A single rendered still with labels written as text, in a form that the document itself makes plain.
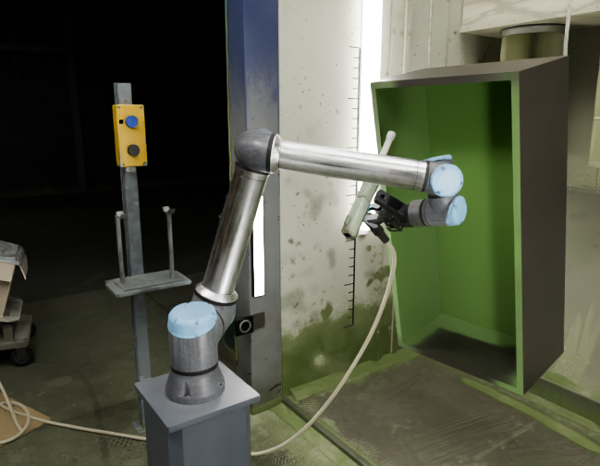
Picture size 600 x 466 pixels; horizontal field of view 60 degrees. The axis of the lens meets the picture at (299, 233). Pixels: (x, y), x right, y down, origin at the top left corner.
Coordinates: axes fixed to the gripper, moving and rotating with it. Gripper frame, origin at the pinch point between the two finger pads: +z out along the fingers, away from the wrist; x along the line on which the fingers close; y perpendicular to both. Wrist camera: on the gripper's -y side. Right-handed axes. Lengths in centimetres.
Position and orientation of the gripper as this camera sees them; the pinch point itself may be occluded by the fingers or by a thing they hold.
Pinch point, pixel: (361, 212)
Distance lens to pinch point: 184.3
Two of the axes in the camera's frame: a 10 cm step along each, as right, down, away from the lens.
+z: -7.1, 0.2, 7.1
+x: 4.0, -8.1, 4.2
